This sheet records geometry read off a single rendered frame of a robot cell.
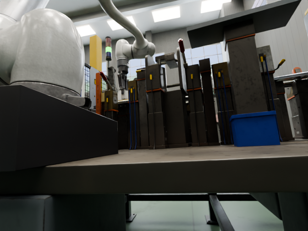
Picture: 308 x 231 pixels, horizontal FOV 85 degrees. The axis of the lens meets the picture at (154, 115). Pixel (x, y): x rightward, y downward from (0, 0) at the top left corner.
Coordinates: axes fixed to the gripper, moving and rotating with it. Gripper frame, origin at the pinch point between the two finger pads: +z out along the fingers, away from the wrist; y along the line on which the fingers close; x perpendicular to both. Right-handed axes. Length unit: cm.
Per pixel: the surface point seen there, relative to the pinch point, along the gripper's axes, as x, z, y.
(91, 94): 26.2, -4.1, -2.5
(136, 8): 188, -518, 458
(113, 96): -3.2, 6.3, -18.4
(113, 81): -1.8, -4.0, -15.9
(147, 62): -29.2, -5.3, -27.0
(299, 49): -267, -164, 366
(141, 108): -23.6, 17.6, -24.5
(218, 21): -63, -7, -40
